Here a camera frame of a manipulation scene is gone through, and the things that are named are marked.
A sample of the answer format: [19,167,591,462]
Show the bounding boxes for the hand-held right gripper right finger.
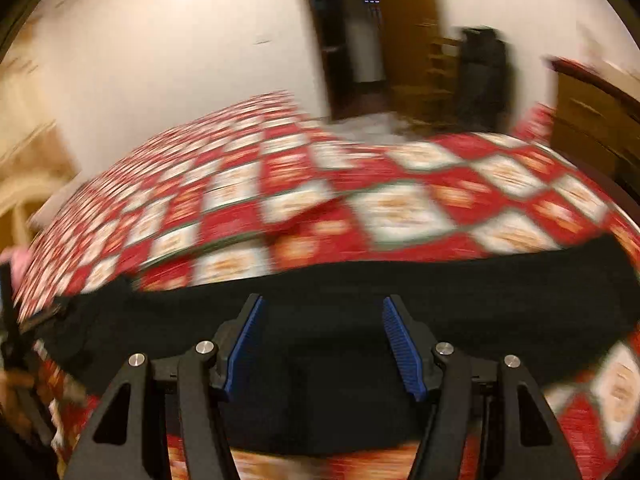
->
[382,295,583,480]

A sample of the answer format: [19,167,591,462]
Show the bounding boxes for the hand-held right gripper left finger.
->
[65,294,264,480]

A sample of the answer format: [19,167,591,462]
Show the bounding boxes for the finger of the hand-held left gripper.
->
[0,262,31,361]

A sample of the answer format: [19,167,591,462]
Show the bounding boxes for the black pants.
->
[35,234,640,456]

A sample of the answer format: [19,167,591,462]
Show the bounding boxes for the red printed checkered blanket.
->
[12,91,640,480]

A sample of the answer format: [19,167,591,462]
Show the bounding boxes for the yellow patterned curtain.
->
[0,20,56,161]

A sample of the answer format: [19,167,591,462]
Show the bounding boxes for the red plaid cloth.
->
[515,102,558,148]

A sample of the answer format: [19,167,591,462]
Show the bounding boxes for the wooden chair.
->
[392,20,463,126]

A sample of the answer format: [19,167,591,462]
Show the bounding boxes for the black folded bag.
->
[455,25,511,131]

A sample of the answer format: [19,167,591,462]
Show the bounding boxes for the wooden dresser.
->
[547,55,640,196]

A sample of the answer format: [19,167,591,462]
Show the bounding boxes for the brown wooden door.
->
[377,0,456,111]

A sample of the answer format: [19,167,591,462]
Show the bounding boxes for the brown door frame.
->
[299,0,386,121]

